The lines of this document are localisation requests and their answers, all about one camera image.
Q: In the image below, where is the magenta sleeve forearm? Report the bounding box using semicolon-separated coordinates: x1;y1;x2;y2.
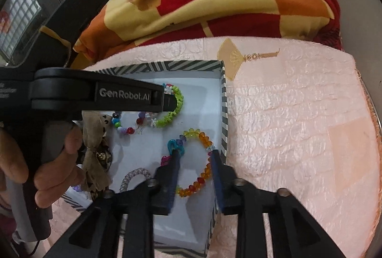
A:
0;205;17;241

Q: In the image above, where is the black cable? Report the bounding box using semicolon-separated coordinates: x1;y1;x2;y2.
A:
11;238;41;256

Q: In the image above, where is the striped white tray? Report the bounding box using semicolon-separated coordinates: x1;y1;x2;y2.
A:
62;59;229;258

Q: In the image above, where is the rainbow orange bead bracelet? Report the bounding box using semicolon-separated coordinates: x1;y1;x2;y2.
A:
175;127;216;198

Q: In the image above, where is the pink quilted table cover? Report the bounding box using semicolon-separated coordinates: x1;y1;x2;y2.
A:
47;36;382;258

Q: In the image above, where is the orange yellow red blanket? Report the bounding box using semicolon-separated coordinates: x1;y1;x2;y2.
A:
74;0;342;63

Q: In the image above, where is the purple braided hair tie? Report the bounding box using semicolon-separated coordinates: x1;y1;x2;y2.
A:
119;167;152;193

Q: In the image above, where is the multicolour round bead bracelet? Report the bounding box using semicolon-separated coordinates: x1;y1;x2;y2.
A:
111;110;150;136

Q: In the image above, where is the left hand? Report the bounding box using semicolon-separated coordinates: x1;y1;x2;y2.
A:
1;126;85;209

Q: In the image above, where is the brown scrunchie with bow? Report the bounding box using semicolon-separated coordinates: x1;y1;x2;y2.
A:
80;111;113;200

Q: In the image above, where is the blue pink bead bracelet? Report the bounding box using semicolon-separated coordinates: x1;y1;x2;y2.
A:
160;138;187;167

